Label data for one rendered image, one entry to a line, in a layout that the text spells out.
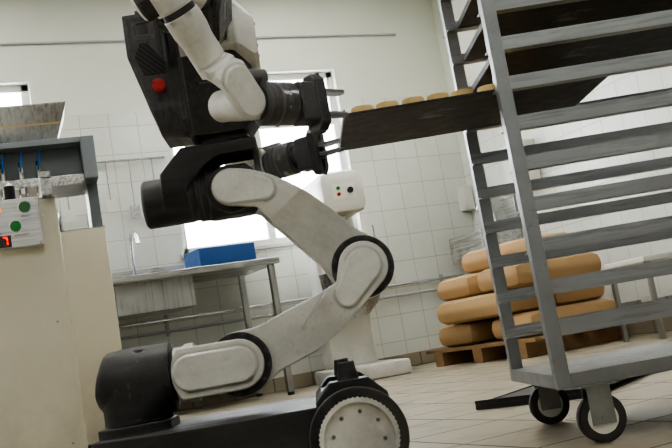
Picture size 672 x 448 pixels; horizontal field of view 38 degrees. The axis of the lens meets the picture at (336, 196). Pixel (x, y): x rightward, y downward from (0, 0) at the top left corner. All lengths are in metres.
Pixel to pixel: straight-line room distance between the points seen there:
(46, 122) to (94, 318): 0.75
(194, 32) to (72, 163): 1.95
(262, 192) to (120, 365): 0.50
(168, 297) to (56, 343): 3.35
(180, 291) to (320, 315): 4.06
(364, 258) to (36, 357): 1.10
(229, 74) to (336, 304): 0.61
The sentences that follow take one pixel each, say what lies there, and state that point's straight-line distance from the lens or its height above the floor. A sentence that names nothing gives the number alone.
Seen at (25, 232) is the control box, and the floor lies 0.74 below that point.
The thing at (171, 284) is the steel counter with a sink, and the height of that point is 0.80.
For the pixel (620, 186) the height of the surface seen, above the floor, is 0.52.
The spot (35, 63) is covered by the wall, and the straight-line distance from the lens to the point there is 7.02.
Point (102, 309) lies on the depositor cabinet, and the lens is 3.59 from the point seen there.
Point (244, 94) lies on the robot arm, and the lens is 1.87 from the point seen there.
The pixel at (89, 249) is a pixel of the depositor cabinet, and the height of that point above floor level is 0.76.
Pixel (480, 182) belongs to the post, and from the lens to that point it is 2.55.
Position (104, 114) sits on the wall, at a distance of 6.99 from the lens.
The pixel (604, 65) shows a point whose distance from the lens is 2.24.
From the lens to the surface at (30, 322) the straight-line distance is 2.89.
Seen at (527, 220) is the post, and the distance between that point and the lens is 2.09.
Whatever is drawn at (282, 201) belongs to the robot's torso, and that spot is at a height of 0.62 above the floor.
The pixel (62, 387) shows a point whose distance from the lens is 2.88.
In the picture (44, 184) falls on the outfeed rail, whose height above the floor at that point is 0.87.
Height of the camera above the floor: 0.30
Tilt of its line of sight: 8 degrees up
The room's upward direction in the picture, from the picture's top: 10 degrees counter-clockwise
